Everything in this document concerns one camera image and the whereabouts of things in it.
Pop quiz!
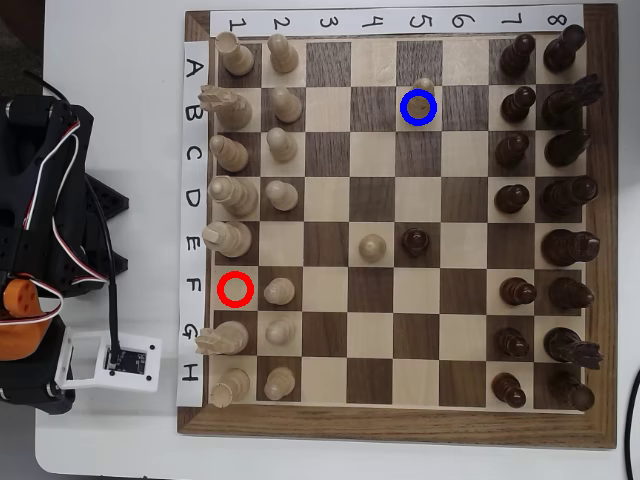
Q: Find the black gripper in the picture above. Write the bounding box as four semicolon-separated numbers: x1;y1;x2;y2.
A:
0;315;76;416

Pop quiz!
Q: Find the light wooden bishop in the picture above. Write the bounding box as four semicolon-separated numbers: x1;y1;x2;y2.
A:
208;134;250;173
405;77;437;124

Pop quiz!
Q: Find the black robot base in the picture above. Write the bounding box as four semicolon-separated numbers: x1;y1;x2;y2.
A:
74;172;130;300

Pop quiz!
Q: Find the light wooden rook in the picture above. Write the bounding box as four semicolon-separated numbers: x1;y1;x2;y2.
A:
208;367;251;409
214;31;256;78

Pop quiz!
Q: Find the light wooden knight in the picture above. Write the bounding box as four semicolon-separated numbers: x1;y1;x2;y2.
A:
194;320;250;357
197;83;254;131

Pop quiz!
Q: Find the lettered white paper strip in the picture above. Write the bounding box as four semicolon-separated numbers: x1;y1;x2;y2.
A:
175;38;210;409

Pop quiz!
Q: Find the light wooden pawn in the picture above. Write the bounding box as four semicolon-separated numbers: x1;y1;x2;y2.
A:
266;33;301;75
262;277;297;307
264;317;298;347
265;127;299;164
264;179;300;212
271;86;305;125
358;233;388;263
263;366;297;403

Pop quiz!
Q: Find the light wooden king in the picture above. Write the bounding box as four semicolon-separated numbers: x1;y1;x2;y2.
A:
201;219;253;259

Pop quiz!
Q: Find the wooden chessboard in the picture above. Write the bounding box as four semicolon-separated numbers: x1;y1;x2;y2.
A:
176;3;620;451

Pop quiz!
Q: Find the light wooden queen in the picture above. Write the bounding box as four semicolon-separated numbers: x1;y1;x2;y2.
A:
206;175;260;219

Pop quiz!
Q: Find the dark wooden pawn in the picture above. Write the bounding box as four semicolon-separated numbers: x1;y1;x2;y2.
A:
499;277;539;308
494;326;532;359
494;131;531;169
493;183;532;216
400;227;432;259
490;372;528;409
498;33;538;78
500;85;538;125

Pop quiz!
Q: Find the dark wooden rook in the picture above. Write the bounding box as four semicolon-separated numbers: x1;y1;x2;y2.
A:
542;23;588;75
547;370;597;413

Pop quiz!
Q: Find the dark wooden knight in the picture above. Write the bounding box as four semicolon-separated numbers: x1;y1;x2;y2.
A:
541;73;604;130
543;326;605;372

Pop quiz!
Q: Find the dark wooden bishop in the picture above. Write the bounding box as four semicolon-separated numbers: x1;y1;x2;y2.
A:
543;128;593;169
547;276;597;312

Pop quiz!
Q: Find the dark wooden king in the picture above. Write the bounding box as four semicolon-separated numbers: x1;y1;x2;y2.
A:
540;228;602;268

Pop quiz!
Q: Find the dark wooden queen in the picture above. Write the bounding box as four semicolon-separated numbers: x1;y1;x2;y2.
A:
541;175;600;219

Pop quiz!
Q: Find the numbered white paper strip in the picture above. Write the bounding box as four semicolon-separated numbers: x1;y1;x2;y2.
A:
209;3;585;37

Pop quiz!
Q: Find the black camera cable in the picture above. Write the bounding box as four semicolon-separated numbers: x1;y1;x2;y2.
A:
84;174;124;371

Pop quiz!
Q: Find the white red servo wire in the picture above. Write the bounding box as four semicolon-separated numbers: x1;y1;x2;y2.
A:
0;281;66;331
49;212;109;287
22;119;81;229

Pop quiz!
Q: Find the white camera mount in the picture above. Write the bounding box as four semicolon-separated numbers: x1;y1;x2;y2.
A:
58;329;164;395

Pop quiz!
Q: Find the thin black cable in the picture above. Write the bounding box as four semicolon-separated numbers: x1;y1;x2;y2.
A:
22;69;71;107

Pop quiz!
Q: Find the thick black cable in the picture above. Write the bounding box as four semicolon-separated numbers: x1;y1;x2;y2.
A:
621;367;640;480

